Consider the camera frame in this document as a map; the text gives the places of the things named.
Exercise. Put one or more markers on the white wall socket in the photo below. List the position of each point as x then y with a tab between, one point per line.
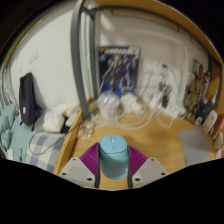
151	68

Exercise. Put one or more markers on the white power strip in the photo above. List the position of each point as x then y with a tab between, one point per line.
173	109

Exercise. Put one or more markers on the white power adapter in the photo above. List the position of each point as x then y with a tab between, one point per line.
155	101

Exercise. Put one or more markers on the steel cup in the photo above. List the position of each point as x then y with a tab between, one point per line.
166	95

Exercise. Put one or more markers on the white plastic bag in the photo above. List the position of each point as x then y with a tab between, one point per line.
56	118

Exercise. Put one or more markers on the light blue computer mouse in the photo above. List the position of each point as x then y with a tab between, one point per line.
114	156

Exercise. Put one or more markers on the white desk lamp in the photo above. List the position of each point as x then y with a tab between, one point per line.
184	73

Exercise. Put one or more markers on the clear plastic bag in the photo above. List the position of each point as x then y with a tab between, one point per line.
109	106

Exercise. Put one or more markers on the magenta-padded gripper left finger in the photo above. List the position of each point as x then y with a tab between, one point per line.
76	170

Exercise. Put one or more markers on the grey metal shelf frame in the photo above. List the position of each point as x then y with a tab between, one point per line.
77	66

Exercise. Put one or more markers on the black backpack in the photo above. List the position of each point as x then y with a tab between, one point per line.
28	100

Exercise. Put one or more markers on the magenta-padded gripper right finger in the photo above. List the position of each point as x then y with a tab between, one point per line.
150	170

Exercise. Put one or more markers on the bed with checked bedding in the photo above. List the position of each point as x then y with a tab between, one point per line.
20	143

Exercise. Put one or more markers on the white charger block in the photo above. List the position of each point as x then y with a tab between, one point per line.
131	104

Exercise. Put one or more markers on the colourful printed box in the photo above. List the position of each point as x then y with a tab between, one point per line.
200	80

